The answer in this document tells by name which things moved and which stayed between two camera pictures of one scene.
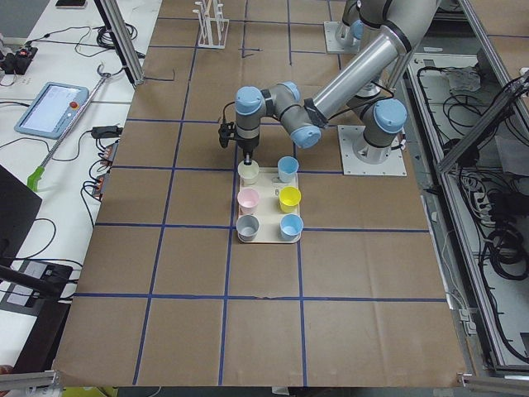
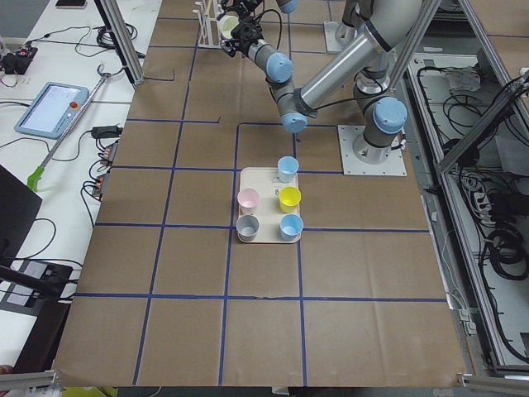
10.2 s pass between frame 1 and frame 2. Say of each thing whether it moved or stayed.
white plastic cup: moved
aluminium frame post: stayed
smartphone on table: stayed
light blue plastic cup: stayed
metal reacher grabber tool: stayed
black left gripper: moved
